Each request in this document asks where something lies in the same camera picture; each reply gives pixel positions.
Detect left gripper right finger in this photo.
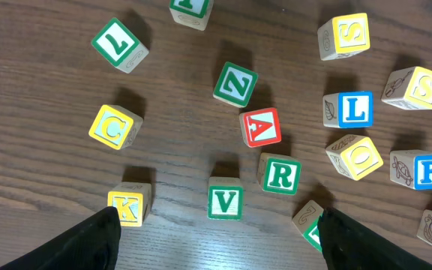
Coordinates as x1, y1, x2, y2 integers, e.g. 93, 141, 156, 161
317, 207, 432, 270

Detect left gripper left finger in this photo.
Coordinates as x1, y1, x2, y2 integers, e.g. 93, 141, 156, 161
0, 206, 122, 270

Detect green B block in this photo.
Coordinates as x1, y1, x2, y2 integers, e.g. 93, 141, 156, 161
292, 200, 323, 253

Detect yellow K block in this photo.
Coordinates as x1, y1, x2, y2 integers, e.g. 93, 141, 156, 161
107, 181, 152, 227

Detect yellow O block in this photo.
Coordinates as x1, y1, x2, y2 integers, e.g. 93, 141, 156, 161
325, 134, 383, 181

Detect green R block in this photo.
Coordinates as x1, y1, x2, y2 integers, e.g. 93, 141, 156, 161
256, 152, 302, 195

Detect blue P block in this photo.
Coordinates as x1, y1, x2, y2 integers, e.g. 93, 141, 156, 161
390, 149, 432, 191

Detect yellow C block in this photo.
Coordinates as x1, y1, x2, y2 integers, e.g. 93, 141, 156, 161
88, 104, 144, 150

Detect green V block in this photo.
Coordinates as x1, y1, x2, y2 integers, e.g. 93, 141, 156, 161
207, 176, 244, 221

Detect blue L block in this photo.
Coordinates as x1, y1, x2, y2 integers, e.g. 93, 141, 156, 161
322, 91, 374, 129

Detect red A block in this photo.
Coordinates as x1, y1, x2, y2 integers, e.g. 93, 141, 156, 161
239, 107, 282, 148

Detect yellow s block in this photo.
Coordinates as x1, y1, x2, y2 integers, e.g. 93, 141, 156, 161
381, 66, 432, 110
317, 13, 371, 61

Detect green Z block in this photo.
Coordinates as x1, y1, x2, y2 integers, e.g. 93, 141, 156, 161
213, 61, 259, 108

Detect green L block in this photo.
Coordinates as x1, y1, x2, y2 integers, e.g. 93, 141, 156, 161
91, 17, 149, 74

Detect yellow S block top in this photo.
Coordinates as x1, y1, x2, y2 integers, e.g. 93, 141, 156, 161
317, 13, 371, 61

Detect green J block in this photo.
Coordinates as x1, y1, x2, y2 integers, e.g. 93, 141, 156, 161
169, 0, 214, 31

